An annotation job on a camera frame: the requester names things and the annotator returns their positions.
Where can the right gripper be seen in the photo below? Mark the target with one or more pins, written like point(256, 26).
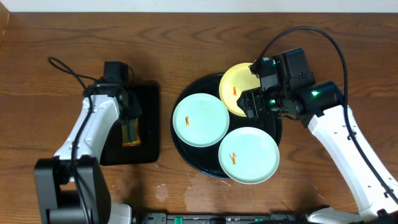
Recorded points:
point(257, 97)

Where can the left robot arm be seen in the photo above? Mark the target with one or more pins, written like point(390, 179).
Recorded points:
point(70, 186)

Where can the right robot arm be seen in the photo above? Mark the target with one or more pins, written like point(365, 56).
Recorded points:
point(323, 109)

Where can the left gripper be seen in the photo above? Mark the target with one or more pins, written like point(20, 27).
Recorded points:
point(135, 112)

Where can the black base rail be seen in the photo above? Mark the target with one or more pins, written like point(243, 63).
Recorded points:
point(163, 218)

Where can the black rectangular tray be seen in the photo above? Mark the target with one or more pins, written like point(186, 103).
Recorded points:
point(146, 128)

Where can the ketchup stain on lower plate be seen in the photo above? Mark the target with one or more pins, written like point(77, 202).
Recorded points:
point(233, 158)

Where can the yellow plate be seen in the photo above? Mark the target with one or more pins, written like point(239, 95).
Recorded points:
point(235, 80)

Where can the mint plate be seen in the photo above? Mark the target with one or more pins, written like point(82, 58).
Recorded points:
point(200, 120)
point(257, 155)

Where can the orange green sponge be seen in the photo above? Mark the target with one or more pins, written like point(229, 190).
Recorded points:
point(130, 129)

